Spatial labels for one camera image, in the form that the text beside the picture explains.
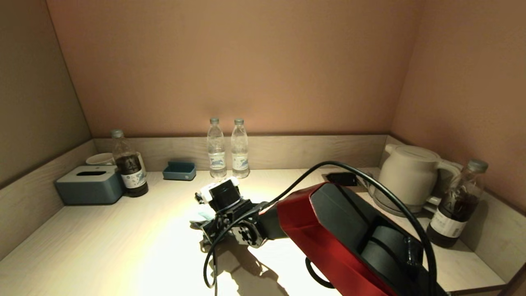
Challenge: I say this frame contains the blue-grey tissue box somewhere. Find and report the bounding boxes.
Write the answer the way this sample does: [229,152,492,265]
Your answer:
[55,165,125,205]

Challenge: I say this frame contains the clear water bottle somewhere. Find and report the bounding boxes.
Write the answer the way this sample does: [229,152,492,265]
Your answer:
[207,118,227,178]
[231,118,250,179]

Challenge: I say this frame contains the grey kettle base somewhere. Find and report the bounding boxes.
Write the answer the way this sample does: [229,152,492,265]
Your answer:
[368,183,437,217]

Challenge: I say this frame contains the black recessed power socket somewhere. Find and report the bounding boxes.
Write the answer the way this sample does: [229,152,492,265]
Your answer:
[327,172,358,187]

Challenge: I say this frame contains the light blue microfibre cloth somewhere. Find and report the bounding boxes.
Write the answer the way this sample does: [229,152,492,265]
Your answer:
[190,207,216,225]

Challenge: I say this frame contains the dark tea bottle white label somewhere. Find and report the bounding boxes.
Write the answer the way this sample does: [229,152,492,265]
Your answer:
[426,159,489,248]
[111,129,149,198]

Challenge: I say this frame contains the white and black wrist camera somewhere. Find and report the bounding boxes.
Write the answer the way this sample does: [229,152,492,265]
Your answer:
[195,177,242,212]

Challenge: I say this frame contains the white electric kettle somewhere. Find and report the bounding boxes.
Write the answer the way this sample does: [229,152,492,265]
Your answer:
[377,144,463,206]

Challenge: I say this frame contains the white ceramic cup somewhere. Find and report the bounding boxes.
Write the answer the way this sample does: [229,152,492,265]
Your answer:
[85,153,115,166]

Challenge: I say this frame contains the black cable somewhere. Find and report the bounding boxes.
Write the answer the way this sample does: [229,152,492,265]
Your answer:
[305,257,334,289]
[203,161,437,296]

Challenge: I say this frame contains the small blue plastic tray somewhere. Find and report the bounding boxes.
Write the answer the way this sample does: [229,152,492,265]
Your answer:
[163,161,196,181]

